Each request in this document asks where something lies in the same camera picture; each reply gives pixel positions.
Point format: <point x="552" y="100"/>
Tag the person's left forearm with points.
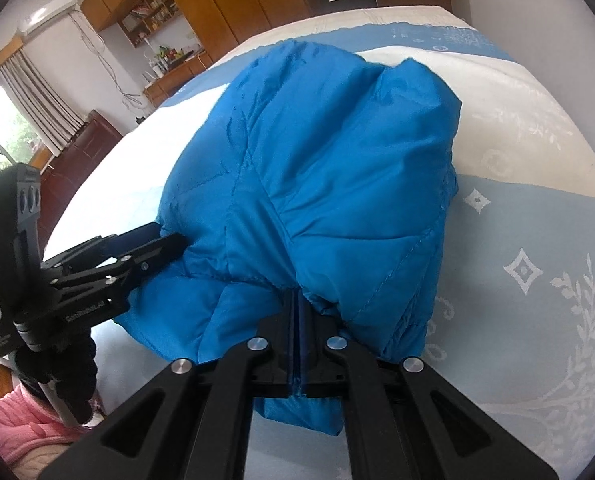
<point x="17" y="425"/>

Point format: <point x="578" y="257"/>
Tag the wooden side cabinet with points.
<point x="177" y="80"/>

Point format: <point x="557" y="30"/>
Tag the white and blue bedspread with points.
<point x="527" y="110"/>

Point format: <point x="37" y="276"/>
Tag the window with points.
<point x="7" y="135"/>

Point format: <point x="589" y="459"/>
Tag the dark wooden dresser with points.
<point x="82" y="165"/>

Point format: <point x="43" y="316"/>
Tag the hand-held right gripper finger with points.
<point x="305" y="340"/>
<point x="292" y="340"/>

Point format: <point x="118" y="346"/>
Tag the shelf of small items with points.
<point x="150" y="12"/>

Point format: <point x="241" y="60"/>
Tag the blue down jacket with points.
<point x="327" y="160"/>

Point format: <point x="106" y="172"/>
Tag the person's left hand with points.
<point x="72" y="375"/>

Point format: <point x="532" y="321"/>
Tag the small items on cabinet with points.
<point x="170" y="55"/>

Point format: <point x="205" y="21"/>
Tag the white air conditioner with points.
<point x="47" y="12"/>

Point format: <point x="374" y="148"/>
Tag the beige curtain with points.
<point x="42" y="100"/>

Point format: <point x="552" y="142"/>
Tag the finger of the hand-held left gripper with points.
<point x="127" y="237"/>
<point x="152" y="255"/>

